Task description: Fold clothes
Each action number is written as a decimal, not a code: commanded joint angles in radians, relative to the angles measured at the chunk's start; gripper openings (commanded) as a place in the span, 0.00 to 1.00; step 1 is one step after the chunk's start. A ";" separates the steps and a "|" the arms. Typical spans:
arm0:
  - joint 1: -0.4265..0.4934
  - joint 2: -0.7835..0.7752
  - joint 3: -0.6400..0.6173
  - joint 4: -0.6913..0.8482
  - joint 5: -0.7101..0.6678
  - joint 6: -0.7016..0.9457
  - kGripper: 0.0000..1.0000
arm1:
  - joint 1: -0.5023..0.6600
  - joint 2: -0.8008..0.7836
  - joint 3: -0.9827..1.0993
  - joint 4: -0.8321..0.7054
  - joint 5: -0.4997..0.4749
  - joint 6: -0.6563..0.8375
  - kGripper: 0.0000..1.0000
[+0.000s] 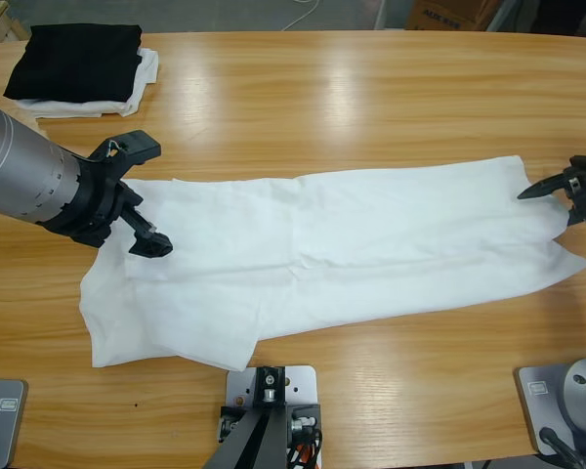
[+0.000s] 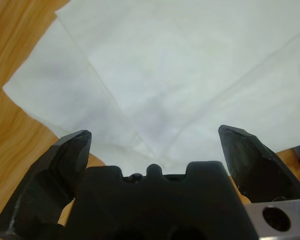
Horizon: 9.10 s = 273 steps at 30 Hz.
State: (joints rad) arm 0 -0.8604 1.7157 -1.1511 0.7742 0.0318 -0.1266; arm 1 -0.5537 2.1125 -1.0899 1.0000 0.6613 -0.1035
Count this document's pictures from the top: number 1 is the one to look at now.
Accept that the white metal leg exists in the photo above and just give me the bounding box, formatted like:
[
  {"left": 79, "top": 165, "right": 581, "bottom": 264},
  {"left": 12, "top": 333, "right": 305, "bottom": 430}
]
[{"left": 485, "top": 0, "right": 519, "bottom": 33}]

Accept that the wooden pallet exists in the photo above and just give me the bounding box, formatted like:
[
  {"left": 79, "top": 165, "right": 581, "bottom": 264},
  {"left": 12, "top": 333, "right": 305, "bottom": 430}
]
[{"left": 0, "top": 0, "right": 30, "bottom": 45}]

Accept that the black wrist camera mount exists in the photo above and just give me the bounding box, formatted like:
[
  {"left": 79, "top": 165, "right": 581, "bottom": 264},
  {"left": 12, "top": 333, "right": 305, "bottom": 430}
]
[{"left": 86, "top": 129, "right": 163, "bottom": 182}]

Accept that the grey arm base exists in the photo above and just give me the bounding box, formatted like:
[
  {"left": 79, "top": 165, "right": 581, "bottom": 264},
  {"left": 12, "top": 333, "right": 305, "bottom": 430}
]
[
  {"left": 512, "top": 358, "right": 586, "bottom": 460},
  {"left": 0, "top": 378, "right": 29, "bottom": 469}
]

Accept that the dark camera post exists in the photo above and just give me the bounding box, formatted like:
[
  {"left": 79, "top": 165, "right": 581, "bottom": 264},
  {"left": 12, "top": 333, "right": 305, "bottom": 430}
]
[{"left": 202, "top": 364, "right": 294, "bottom": 469}]

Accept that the white mounting block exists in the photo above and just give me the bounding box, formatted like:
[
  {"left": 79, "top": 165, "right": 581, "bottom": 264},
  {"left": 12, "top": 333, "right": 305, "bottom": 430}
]
[{"left": 224, "top": 364, "right": 322, "bottom": 441}]

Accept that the white t-shirt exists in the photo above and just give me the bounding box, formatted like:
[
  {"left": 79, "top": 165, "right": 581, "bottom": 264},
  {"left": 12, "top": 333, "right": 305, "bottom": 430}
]
[{"left": 79, "top": 154, "right": 586, "bottom": 371}]

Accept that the cardboard box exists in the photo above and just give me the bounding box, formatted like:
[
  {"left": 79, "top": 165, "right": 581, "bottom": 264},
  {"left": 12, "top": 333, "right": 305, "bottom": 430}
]
[{"left": 404, "top": 0, "right": 504, "bottom": 31}]

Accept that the black post cable bundle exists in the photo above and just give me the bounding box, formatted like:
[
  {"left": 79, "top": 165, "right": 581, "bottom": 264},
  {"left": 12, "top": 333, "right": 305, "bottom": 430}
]
[{"left": 286, "top": 428, "right": 324, "bottom": 469}]

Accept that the black clamp block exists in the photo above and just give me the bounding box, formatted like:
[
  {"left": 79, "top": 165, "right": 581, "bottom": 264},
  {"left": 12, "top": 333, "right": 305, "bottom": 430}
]
[
  {"left": 218, "top": 404, "right": 249, "bottom": 444},
  {"left": 286, "top": 403, "right": 322, "bottom": 441}
]

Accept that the orange cable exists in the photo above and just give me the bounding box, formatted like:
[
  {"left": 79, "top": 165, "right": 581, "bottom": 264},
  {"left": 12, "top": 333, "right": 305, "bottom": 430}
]
[{"left": 292, "top": 439, "right": 323, "bottom": 469}]

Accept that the folded white garment stack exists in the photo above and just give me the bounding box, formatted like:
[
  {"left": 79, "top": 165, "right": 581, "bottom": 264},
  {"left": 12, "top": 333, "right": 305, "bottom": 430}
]
[{"left": 17, "top": 46, "right": 160, "bottom": 120}]

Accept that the white floor cable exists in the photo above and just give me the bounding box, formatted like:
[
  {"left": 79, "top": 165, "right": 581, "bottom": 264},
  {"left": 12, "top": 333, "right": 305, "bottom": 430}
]
[{"left": 280, "top": 0, "right": 323, "bottom": 31}]

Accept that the folded black garment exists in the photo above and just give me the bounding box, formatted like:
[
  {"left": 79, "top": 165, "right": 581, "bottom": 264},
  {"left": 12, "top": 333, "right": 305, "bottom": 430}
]
[{"left": 3, "top": 22, "right": 144, "bottom": 105}]

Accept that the black base cable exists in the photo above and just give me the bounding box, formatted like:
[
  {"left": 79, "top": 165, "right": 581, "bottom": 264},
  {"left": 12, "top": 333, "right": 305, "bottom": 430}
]
[{"left": 538, "top": 426, "right": 586, "bottom": 469}]

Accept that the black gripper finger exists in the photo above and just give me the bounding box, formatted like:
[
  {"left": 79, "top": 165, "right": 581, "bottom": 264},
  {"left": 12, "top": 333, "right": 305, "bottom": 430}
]
[
  {"left": 128, "top": 229, "right": 175, "bottom": 259},
  {"left": 516, "top": 173, "right": 570, "bottom": 200}
]

